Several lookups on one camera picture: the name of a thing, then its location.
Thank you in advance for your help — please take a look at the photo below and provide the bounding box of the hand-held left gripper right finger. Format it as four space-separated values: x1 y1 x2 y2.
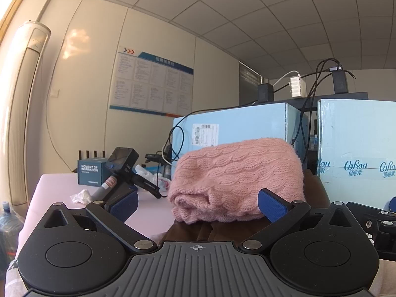
242 188 359 252

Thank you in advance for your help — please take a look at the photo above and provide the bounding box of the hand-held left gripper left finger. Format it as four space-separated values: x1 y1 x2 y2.
40 189 158 252

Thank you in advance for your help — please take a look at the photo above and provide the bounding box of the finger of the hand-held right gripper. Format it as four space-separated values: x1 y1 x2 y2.
365 215 396 254
346 196 396 220

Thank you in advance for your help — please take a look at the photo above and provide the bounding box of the pink knitted sweater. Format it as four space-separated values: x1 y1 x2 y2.
167 139 306 224

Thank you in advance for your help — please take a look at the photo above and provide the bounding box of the white plastic bag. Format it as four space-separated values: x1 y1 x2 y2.
134 165 172 190

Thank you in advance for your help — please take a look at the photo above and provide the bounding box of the crumpled white tissue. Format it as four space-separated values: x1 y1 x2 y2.
71 189 93 205

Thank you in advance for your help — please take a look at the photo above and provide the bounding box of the dark blue small box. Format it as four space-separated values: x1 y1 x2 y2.
77 158 109 187

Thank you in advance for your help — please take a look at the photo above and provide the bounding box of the black router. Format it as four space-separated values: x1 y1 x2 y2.
78 150 107 161

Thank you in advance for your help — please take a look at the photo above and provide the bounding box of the light blue printed box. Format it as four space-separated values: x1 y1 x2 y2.
316 98 396 208

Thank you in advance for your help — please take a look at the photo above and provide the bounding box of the brown garment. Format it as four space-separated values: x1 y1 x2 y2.
158 167 330 246

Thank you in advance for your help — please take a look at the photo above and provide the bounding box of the light blue box shipping label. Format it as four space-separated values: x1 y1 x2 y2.
172 102 310 165

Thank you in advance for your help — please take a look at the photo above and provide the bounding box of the black charger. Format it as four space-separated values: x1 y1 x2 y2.
258 83 274 103
332 71 348 94

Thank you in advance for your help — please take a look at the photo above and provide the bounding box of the large water jug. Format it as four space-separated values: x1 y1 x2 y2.
0 201 25 264

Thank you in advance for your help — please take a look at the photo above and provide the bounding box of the white power adapter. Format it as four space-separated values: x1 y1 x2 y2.
289 77 307 99

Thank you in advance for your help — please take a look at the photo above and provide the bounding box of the grey window blind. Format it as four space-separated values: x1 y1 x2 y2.
239 61 263 106

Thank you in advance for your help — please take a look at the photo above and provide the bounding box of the white standing air conditioner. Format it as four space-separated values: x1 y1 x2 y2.
0 21 51 206

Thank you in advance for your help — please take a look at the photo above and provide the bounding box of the black handheld camera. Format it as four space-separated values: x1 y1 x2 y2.
92 147 162 212

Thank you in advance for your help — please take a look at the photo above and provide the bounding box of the black cable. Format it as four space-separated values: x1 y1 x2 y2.
291 58 356 161
161 116 194 180

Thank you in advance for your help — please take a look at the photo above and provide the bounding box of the wall poster chart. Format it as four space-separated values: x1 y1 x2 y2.
109 46 194 118

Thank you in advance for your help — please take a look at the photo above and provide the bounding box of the white cable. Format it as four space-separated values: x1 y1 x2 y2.
272 71 300 92

